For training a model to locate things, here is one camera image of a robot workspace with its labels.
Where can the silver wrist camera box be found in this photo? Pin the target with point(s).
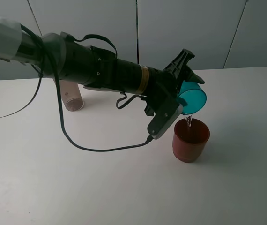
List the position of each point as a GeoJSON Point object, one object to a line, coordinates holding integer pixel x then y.
{"type": "Point", "coordinates": [168, 111]}

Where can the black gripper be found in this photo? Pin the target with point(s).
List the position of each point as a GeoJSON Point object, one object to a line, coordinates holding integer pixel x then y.
{"type": "Point", "coordinates": [162, 84]}

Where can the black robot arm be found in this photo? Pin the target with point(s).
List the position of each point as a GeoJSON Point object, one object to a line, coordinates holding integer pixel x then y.
{"type": "Point", "coordinates": [100, 69]}

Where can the smoky transparent plastic bottle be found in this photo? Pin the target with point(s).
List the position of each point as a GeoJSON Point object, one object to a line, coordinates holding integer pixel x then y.
{"type": "Point", "coordinates": [71, 96]}

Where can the teal translucent plastic cup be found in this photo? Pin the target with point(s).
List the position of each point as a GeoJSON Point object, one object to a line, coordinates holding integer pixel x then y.
{"type": "Point", "coordinates": [193, 94]}

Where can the red plastic cup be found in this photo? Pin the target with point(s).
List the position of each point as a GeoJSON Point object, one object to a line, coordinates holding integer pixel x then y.
{"type": "Point", "coordinates": [189, 141]}

